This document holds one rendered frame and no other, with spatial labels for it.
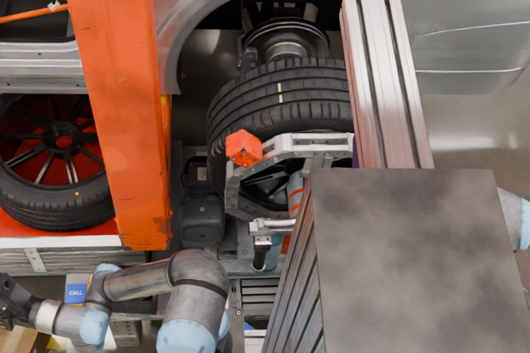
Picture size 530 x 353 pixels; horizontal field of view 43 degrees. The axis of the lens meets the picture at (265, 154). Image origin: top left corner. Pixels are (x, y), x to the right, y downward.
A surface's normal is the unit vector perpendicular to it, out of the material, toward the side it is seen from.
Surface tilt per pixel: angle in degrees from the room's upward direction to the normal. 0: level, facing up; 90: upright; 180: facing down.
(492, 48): 90
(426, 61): 90
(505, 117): 0
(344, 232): 0
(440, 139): 0
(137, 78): 90
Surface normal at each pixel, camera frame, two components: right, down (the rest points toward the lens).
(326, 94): 0.15, -0.53
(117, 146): 0.06, 0.85
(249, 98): -0.55, -0.42
